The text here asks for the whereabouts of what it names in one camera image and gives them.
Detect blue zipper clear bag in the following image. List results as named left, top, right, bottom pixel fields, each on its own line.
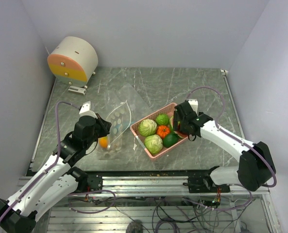
left=103, top=84, right=152, bottom=124

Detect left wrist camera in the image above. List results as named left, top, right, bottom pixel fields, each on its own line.
left=79, top=101, right=97, bottom=119

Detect light green round fruit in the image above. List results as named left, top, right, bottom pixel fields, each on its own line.
left=155, top=113, right=169, bottom=126

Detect pale cabbage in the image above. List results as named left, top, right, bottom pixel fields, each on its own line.
left=138, top=119, right=157, bottom=137
left=144, top=134, right=163, bottom=155

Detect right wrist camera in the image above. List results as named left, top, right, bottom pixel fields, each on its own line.
left=187, top=99, right=199, bottom=113

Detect pink plastic basket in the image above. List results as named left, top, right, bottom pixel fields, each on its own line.
left=130, top=102, right=188, bottom=159

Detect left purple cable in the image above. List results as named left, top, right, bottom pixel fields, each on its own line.
left=0, top=101, right=82, bottom=233

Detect pale cabbage lower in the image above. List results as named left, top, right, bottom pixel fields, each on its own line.
left=144, top=134, right=163, bottom=155

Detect tangled floor cables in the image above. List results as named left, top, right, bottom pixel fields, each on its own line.
left=68, top=189, right=256, bottom=233

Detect round drawer cabinet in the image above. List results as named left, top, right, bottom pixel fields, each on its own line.
left=47, top=36, right=98, bottom=87

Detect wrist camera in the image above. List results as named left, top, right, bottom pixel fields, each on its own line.
left=187, top=99, right=199, bottom=113
left=79, top=101, right=97, bottom=119

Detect white corner clip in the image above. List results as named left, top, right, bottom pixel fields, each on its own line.
left=220, top=69, right=228, bottom=76

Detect orange mango fruit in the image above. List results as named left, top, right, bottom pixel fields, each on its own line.
left=99, top=136, right=109, bottom=149

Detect watermelon slice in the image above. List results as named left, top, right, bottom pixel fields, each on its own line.
left=169, top=116, right=173, bottom=131

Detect pale cabbage upper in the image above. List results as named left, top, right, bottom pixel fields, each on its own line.
left=138, top=119, right=157, bottom=137

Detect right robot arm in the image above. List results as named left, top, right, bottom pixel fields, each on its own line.
left=173, top=100, right=277, bottom=192

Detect dotted clear zip bag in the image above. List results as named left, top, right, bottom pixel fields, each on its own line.
left=97, top=102, right=131, bottom=160

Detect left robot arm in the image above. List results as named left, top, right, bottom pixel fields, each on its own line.
left=0, top=115, right=112, bottom=233

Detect aluminium rail frame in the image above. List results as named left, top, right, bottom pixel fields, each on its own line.
left=34, top=170, right=282, bottom=233

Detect white bracket block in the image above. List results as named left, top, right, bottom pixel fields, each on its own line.
left=68, top=85, right=86, bottom=96

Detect dark green avocado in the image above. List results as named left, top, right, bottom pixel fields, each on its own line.
left=163, top=133, right=179, bottom=148

